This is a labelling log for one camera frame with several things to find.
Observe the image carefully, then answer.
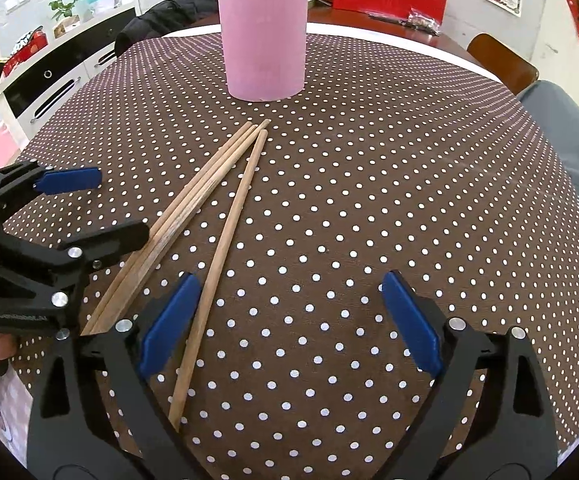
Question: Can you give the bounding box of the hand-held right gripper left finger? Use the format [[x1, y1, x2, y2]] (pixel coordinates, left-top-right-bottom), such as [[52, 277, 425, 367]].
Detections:
[[26, 272, 205, 480]]

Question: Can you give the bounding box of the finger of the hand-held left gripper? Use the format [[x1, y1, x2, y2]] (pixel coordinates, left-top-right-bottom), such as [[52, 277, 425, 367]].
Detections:
[[0, 220, 149, 306], [0, 160, 103, 211]]

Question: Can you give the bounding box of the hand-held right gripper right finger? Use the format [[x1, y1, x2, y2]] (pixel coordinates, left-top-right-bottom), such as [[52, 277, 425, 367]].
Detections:
[[364, 270, 560, 480]]

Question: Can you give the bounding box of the wooden chopstick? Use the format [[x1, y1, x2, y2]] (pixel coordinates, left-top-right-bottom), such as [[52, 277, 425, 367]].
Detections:
[[90, 125, 261, 335], [168, 130, 269, 431], [80, 121, 254, 335], [100, 118, 272, 333]]

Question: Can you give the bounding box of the pink cup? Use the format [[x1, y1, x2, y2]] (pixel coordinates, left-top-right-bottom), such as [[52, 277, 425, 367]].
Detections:
[[218, 0, 309, 102]]

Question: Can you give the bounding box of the white cabinet with black drawers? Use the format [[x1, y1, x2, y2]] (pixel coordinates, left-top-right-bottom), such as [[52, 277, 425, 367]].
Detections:
[[0, 2, 138, 136]]

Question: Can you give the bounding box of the brown polka dot tablecloth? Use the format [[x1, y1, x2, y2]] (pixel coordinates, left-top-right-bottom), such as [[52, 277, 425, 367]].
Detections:
[[2, 25, 579, 480]]

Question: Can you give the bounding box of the red patterned box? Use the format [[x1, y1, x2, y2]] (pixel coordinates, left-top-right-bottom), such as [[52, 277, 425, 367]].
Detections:
[[2, 30, 48, 76]]

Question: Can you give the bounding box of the small potted plant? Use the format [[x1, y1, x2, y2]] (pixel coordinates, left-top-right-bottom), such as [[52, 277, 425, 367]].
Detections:
[[50, 0, 90, 36]]

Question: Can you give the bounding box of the black jacket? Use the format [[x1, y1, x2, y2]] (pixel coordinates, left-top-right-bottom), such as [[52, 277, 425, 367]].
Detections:
[[114, 0, 220, 61]]

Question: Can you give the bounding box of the grey cloth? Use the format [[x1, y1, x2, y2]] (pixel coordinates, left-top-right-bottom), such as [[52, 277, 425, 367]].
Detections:
[[515, 80, 579, 276]]

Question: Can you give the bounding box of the brown wooden chair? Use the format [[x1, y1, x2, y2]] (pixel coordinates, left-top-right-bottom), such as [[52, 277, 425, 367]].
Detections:
[[467, 33, 540, 95]]

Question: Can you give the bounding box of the brown wooden desk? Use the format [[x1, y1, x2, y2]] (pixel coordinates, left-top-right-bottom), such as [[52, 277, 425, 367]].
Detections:
[[304, 2, 485, 68]]

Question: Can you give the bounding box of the clear plastic bag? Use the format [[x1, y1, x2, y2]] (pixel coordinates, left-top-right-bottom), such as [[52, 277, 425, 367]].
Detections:
[[407, 7, 443, 36]]

